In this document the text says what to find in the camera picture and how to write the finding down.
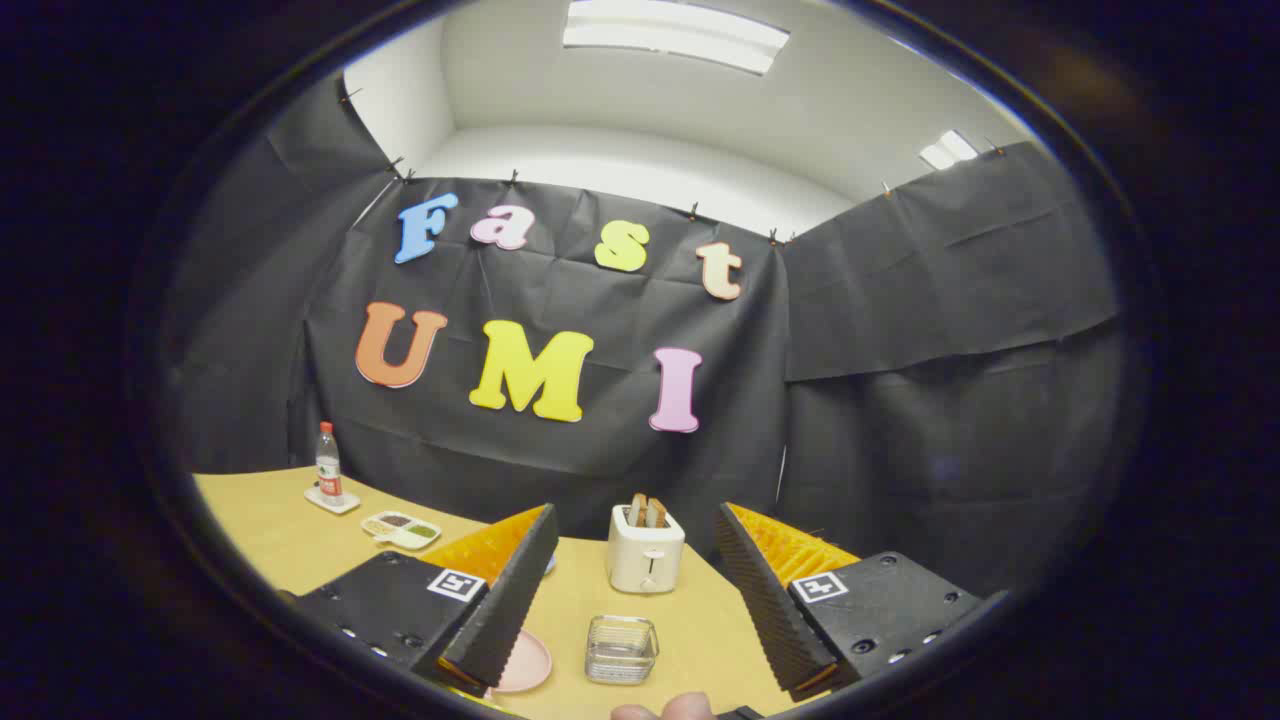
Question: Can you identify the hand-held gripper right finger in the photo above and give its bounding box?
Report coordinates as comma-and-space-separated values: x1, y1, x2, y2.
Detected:
714, 502, 1009, 703

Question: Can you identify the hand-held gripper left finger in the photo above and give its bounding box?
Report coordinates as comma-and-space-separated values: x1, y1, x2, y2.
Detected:
285, 503, 560, 699

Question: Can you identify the pink plate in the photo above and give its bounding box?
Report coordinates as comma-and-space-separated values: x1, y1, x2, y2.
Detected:
487, 628, 553, 695

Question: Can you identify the white toaster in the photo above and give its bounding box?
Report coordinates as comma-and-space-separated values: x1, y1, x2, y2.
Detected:
606, 503, 687, 595

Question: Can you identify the white divided seasoning dish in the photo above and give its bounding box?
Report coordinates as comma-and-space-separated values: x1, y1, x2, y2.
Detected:
361, 511, 442, 552

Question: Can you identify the clear water bottle red label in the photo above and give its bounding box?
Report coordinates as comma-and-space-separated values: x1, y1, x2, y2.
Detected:
315, 421, 344, 507

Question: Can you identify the small ceiling light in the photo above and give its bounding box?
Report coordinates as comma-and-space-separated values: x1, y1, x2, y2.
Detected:
919, 129, 979, 171

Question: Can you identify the long ceiling light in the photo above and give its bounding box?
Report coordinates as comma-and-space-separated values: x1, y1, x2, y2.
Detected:
562, 0, 791, 76

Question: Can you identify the metal wire basket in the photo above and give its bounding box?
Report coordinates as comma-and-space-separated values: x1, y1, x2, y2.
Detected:
584, 614, 660, 686

